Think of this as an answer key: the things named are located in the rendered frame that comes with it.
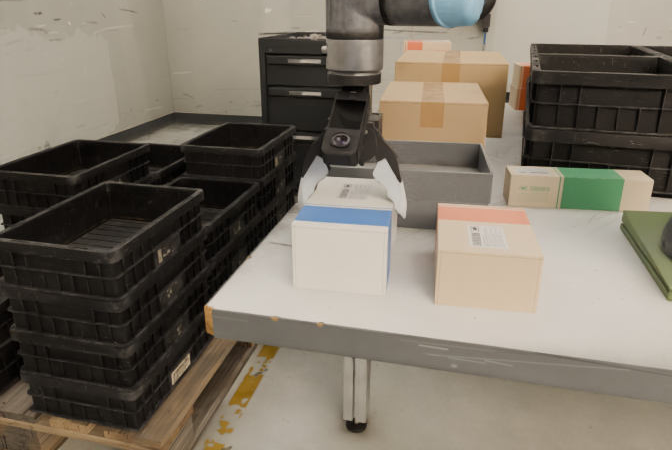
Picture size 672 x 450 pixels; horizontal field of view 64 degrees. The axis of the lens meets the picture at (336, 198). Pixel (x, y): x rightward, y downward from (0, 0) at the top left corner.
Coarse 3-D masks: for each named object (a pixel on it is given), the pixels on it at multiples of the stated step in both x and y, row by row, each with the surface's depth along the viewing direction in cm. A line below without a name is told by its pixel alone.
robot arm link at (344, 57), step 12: (324, 48) 70; (336, 48) 67; (348, 48) 67; (360, 48) 67; (372, 48) 67; (336, 60) 68; (348, 60) 67; (360, 60) 67; (372, 60) 68; (336, 72) 69; (348, 72) 68; (360, 72) 68; (372, 72) 69
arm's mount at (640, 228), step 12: (624, 216) 87; (636, 216) 85; (648, 216) 85; (660, 216) 84; (624, 228) 86; (636, 228) 81; (648, 228) 81; (660, 228) 81; (636, 240) 80; (648, 240) 78; (660, 240) 77; (636, 252) 79; (648, 252) 75; (660, 252) 74; (648, 264) 74; (660, 264) 71; (660, 276) 70; (660, 288) 69
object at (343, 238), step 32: (320, 192) 78; (352, 192) 78; (384, 192) 78; (320, 224) 67; (352, 224) 67; (384, 224) 67; (320, 256) 68; (352, 256) 67; (384, 256) 66; (320, 288) 69; (352, 288) 68; (384, 288) 68
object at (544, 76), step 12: (540, 72) 101; (552, 72) 100; (564, 72) 99; (576, 72) 99; (588, 72) 98; (600, 72) 98; (552, 84) 100; (564, 84) 100; (576, 84) 99; (588, 84) 99; (600, 84) 98; (612, 84) 97; (624, 84) 97; (636, 84) 96; (648, 84) 95; (660, 84) 95
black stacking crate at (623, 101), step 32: (544, 64) 135; (576, 64) 133; (608, 64) 130; (640, 64) 128; (544, 96) 103; (576, 96) 101; (608, 96) 99; (640, 96) 98; (576, 128) 102; (608, 128) 101; (640, 128) 99
